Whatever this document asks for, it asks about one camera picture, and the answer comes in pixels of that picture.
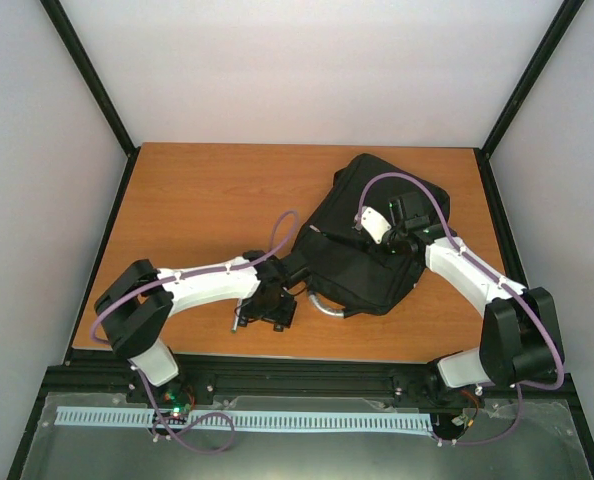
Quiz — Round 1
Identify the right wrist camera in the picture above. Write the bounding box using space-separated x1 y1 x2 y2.
352 191 431 245

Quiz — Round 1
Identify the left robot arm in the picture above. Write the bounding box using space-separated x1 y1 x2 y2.
91 251 310 403

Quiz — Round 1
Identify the black student bag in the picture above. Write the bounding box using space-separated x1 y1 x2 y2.
292 153 424 317

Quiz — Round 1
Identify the light blue cable duct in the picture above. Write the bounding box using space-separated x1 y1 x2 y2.
54 406 432 435

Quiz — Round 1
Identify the black aluminium frame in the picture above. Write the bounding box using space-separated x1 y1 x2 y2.
8 0 584 479

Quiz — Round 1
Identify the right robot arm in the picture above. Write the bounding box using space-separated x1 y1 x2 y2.
370 225 565 390

